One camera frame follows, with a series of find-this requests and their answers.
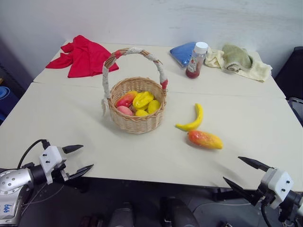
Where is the yellow starfruit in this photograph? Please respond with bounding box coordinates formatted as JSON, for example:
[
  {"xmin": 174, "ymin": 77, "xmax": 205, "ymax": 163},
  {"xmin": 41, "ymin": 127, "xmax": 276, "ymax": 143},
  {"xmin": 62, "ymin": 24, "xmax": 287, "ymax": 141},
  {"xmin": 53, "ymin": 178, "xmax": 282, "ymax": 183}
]
[{"xmin": 132, "ymin": 91, "xmax": 155, "ymax": 110}]

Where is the pink peach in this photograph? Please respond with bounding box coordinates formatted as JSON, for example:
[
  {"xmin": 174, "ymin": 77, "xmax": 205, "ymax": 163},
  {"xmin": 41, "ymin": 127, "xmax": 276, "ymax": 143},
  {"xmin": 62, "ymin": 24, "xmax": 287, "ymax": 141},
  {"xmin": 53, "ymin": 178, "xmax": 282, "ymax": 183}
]
[{"xmin": 116, "ymin": 105, "xmax": 134, "ymax": 117}]

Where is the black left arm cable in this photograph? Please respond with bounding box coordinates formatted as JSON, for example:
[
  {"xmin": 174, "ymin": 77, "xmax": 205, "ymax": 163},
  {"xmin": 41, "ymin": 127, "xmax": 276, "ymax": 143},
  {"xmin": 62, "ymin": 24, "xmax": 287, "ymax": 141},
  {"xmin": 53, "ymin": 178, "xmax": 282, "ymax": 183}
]
[{"xmin": 17, "ymin": 139, "xmax": 51, "ymax": 170}]

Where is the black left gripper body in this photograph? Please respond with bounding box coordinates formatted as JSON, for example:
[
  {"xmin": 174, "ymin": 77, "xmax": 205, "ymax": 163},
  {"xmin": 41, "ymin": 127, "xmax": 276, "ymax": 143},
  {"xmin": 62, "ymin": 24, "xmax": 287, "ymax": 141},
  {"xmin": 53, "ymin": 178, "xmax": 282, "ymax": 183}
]
[{"xmin": 51, "ymin": 162, "xmax": 72, "ymax": 183}]

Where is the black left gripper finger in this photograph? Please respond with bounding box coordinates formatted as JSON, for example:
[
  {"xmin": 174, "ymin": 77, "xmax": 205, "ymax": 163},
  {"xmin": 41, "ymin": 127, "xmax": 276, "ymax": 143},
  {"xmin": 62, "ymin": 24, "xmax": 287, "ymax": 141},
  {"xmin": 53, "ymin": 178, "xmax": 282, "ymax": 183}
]
[
  {"xmin": 68, "ymin": 164, "xmax": 95, "ymax": 182},
  {"xmin": 62, "ymin": 144, "xmax": 84, "ymax": 155}
]

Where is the grey crate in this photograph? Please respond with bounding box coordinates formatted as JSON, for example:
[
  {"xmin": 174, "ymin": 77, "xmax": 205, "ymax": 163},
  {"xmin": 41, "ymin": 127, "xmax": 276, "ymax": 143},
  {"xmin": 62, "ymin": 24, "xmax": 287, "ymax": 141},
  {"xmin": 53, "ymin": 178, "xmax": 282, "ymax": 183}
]
[{"xmin": 287, "ymin": 96, "xmax": 303, "ymax": 124}]

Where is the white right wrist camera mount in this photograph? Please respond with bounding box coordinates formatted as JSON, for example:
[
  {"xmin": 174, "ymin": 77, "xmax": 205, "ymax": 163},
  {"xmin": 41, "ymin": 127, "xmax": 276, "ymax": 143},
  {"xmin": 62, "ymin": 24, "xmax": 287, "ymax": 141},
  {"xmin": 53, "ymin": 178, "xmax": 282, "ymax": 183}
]
[{"xmin": 260, "ymin": 168, "xmax": 294, "ymax": 210}]

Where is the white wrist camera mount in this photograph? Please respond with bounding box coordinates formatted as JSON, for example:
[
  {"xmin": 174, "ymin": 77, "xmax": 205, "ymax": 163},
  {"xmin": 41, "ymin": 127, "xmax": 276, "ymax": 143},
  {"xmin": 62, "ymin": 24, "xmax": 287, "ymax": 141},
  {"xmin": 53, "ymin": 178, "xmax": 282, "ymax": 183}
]
[
  {"xmin": 260, "ymin": 168, "xmax": 294, "ymax": 210},
  {"xmin": 38, "ymin": 145, "xmax": 68, "ymax": 185}
]

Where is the blue round object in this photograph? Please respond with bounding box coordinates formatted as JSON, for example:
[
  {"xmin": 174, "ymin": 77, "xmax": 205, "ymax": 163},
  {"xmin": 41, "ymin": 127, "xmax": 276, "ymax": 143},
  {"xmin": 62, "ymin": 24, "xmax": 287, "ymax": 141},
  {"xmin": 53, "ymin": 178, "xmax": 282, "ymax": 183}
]
[{"xmin": 0, "ymin": 86, "xmax": 11, "ymax": 109}]

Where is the red yellow mango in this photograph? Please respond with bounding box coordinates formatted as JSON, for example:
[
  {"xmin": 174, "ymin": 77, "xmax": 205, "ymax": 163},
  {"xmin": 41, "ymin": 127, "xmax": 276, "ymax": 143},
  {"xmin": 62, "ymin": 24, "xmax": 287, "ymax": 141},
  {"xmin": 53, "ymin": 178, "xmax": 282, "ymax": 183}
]
[{"xmin": 116, "ymin": 91, "xmax": 139, "ymax": 108}]

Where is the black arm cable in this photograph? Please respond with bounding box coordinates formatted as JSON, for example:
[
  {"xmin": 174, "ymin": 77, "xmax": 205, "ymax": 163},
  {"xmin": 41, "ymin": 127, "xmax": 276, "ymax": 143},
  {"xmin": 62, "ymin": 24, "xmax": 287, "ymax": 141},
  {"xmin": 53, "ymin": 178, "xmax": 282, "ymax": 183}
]
[
  {"xmin": 17, "ymin": 139, "xmax": 51, "ymax": 170},
  {"xmin": 259, "ymin": 202, "xmax": 274, "ymax": 227}
]

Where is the blue cloth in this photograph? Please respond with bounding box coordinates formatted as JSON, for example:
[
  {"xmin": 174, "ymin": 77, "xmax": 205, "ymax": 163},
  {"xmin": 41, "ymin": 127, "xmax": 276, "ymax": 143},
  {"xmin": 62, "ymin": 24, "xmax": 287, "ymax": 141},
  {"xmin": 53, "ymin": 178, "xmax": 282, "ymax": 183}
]
[{"xmin": 169, "ymin": 41, "xmax": 209, "ymax": 70}]

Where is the yellow lemon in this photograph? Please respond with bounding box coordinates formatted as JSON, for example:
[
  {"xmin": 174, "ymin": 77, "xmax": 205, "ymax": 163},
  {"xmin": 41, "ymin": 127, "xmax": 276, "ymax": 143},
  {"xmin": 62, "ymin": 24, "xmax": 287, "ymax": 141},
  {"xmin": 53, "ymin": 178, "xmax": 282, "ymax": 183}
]
[{"xmin": 147, "ymin": 99, "xmax": 162, "ymax": 114}]

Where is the wicker basket with handle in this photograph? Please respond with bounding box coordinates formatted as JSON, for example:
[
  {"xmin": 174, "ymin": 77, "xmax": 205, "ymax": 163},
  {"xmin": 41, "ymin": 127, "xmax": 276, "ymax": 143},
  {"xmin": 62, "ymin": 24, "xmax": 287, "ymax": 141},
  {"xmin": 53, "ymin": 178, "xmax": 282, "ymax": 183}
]
[{"xmin": 101, "ymin": 47, "xmax": 169, "ymax": 135}]

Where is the yellow banana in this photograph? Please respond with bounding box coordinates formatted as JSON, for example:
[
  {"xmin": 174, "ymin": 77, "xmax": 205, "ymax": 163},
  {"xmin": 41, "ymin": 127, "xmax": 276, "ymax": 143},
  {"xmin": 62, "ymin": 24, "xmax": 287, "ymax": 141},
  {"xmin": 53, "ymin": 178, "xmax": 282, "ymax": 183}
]
[{"xmin": 175, "ymin": 103, "xmax": 205, "ymax": 132}]

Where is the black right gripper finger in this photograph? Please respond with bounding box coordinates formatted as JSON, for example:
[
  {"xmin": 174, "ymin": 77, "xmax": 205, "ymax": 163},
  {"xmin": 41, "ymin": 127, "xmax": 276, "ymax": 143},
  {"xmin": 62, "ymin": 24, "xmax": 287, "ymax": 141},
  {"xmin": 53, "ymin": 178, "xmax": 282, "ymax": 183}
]
[
  {"xmin": 237, "ymin": 156, "xmax": 273, "ymax": 173},
  {"xmin": 223, "ymin": 176, "xmax": 258, "ymax": 205}
]

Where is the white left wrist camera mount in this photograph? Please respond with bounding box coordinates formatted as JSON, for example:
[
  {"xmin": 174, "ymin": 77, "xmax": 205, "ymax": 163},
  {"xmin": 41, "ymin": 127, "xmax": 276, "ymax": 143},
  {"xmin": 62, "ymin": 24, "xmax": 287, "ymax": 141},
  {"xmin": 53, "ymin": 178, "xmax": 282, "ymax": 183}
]
[{"xmin": 38, "ymin": 145, "xmax": 68, "ymax": 185}]

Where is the black chair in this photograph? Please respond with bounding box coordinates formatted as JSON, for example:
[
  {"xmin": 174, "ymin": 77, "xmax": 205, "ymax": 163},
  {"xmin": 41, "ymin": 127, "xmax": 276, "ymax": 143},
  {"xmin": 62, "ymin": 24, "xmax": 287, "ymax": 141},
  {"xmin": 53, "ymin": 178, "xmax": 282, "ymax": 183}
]
[{"xmin": 274, "ymin": 45, "xmax": 303, "ymax": 100}]

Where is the pale yellow towel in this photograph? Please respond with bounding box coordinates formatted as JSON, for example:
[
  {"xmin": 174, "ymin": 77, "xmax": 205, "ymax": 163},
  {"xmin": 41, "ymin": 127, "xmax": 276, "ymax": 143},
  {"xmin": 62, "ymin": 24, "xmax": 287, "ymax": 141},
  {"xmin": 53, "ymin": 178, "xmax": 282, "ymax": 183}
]
[{"xmin": 204, "ymin": 48, "xmax": 273, "ymax": 83}]

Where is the dark rounded shape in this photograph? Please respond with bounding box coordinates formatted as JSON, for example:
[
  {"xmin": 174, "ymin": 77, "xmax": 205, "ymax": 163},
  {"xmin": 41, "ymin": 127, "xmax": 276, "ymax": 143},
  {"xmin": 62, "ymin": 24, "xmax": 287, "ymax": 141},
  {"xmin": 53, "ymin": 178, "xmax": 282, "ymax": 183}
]
[{"xmin": 110, "ymin": 201, "xmax": 136, "ymax": 227}]

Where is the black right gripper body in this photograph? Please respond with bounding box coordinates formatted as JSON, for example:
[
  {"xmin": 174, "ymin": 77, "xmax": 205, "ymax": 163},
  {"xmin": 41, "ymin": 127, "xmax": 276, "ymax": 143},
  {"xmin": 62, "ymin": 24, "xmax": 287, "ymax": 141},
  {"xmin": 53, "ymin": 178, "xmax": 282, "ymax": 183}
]
[{"xmin": 250, "ymin": 182, "xmax": 276, "ymax": 207}]

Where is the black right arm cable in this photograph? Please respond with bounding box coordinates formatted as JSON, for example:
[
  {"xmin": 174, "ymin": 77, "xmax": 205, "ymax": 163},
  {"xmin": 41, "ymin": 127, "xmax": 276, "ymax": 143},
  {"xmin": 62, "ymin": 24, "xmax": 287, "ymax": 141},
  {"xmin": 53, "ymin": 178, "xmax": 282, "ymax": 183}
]
[{"xmin": 259, "ymin": 202, "xmax": 274, "ymax": 227}]

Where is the red cloth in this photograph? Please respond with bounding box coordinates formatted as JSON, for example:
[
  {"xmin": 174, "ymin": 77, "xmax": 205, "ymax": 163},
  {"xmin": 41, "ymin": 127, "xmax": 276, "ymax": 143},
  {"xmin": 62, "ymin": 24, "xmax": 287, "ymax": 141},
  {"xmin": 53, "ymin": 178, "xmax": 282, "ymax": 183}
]
[{"xmin": 45, "ymin": 35, "xmax": 120, "ymax": 79}]

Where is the orange mango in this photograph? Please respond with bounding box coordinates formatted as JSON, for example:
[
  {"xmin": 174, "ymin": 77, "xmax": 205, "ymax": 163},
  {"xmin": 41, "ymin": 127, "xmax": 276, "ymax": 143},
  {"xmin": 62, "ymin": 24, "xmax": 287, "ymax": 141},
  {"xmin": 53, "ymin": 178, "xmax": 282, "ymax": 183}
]
[{"xmin": 186, "ymin": 130, "xmax": 224, "ymax": 150}]

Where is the ketchup bottle with white cap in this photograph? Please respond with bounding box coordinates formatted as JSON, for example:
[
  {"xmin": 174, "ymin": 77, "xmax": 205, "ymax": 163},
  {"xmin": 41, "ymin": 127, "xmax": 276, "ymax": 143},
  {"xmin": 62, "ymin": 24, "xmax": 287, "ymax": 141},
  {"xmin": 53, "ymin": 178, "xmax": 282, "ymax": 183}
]
[{"xmin": 185, "ymin": 41, "xmax": 209, "ymax": 80}]

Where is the green towel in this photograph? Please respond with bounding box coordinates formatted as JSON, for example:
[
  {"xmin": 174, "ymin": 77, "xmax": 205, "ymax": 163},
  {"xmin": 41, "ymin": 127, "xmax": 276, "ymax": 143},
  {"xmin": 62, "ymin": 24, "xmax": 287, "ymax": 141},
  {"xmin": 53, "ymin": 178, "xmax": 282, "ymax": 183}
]
[{"xmin": 221, "ymin": 43, "xmax": 254, "ymax": 72}]

